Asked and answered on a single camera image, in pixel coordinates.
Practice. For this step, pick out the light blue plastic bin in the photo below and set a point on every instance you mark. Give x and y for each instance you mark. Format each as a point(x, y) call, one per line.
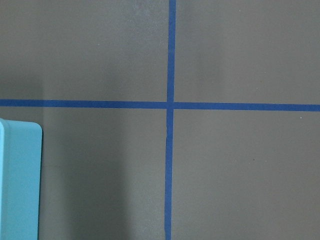
point(20, 170)

